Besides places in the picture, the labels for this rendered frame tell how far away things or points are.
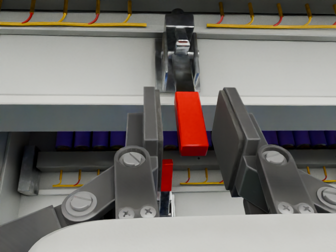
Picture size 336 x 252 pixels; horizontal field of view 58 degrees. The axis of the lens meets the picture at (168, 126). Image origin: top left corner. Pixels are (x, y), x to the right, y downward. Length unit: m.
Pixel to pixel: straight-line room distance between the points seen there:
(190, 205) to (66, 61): 0.22
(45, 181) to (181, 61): 0.25
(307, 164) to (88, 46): 0.28
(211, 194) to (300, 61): 0.19
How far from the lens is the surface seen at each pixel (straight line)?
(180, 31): 0.18
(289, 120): 0.23
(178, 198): 0.36
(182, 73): 0.17
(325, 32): 0.24
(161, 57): 0.19
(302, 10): 0.25
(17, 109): 0.21
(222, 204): 0.37
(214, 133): 0.15
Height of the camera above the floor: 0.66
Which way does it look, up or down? 46 degrees down
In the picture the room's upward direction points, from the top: 5 degrees clockwise
